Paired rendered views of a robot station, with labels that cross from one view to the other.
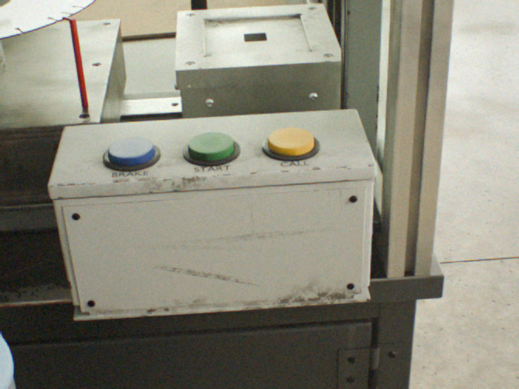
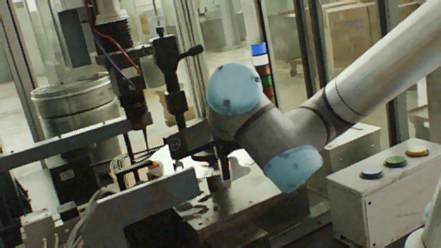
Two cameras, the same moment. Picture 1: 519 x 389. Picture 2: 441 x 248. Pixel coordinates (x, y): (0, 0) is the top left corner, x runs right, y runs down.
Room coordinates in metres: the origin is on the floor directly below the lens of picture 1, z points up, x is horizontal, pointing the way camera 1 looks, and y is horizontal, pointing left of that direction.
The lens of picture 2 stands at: (-0.02, 0.70, 1.32)
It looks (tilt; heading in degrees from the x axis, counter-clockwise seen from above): 16 degrees down; 338
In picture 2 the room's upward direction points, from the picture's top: 12 degrees counter-clockwise
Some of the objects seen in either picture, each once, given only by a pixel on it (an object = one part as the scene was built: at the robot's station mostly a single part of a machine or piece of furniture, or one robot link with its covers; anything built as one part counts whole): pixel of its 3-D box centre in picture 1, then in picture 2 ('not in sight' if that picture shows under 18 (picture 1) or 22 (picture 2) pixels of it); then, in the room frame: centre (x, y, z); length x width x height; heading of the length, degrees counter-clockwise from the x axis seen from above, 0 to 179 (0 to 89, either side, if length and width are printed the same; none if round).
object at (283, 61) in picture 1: (257, 94); (335, 158); (0.93, 0.00, 0.82); 0.18 x 0.18 x 0.15; 3
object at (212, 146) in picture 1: (212, 152); (394, 163); (0.67, 0.04, 0.90); 0.04 x 0.04 x 0.02
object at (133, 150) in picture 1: (132, 157); (371, 174); (0.66, 0.11, 0.90); 0.04 x 0.04 x 0.02
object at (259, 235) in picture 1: (216, 214); (392, 192); (0.68, 0.04, 0.82); 0.28 x 0.11 x 0.15; 93
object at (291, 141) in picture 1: (291, 147); (417, 152); (0.67, -0.03, 0.90); 0.04 x 0.04 x 0.02
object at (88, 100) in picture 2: not in sight; (83, 127); (1.74, 0.55, 0.93); 0.31 x 0.31 x 0.36
